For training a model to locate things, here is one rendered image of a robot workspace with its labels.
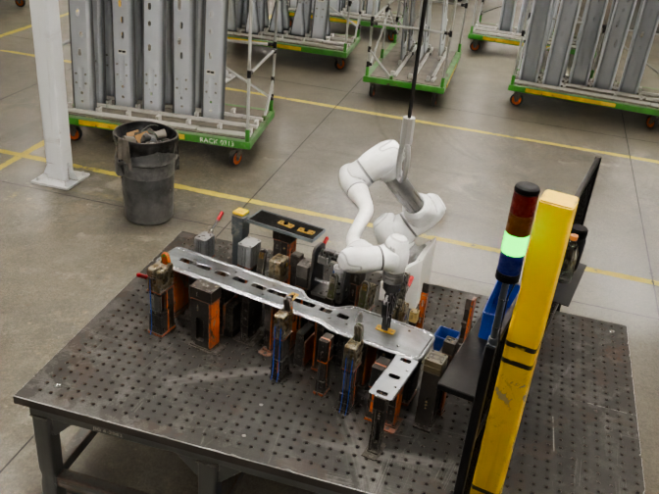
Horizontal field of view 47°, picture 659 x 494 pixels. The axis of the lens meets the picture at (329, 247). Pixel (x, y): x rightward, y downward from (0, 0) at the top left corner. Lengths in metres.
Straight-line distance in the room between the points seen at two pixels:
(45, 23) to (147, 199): 1.58
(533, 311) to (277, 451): 1.25
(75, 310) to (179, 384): 1.92
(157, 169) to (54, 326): 1.55
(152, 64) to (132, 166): 1.89
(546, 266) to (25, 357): 3.37
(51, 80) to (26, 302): 2.07
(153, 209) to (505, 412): 4.05
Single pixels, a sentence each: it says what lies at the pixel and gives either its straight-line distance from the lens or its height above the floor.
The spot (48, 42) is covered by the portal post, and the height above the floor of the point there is 1.22.
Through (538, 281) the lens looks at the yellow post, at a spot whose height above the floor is 1.74.
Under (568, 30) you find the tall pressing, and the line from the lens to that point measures 9.94.
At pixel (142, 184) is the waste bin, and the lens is 6.03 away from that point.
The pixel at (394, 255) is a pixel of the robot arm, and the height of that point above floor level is 1.41.
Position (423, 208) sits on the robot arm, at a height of 1.23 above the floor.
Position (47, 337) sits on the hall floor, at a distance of 5.02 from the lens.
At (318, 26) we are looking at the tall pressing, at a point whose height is 0.47.
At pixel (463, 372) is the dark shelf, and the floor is 1.03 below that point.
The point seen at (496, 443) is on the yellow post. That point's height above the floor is 1.10.
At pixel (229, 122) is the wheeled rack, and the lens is 7.50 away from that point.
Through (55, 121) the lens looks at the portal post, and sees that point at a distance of 6.77.
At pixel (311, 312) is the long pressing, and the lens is 3.38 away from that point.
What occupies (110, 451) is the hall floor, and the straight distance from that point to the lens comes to 4.19.
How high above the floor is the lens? 2.88
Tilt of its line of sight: 29 degrees down
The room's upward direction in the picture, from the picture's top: 5 degrees clockwise
